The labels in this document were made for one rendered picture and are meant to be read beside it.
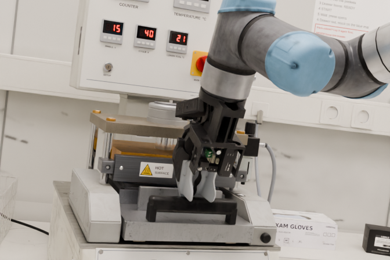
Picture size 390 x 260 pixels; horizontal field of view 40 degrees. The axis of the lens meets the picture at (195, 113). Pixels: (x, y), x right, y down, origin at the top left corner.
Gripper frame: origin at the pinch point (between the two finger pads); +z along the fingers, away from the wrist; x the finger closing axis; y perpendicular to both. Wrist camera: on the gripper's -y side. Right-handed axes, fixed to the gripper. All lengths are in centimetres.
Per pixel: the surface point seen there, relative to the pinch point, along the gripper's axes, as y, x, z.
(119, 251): 5.2, -11.1, 7.0
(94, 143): -24.4, -12.3, 4.1
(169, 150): -16.7, 0.7, 0.2
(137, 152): -11.2, -7.1, -1.8
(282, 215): -39, 46, 29
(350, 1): -73, 67, -27
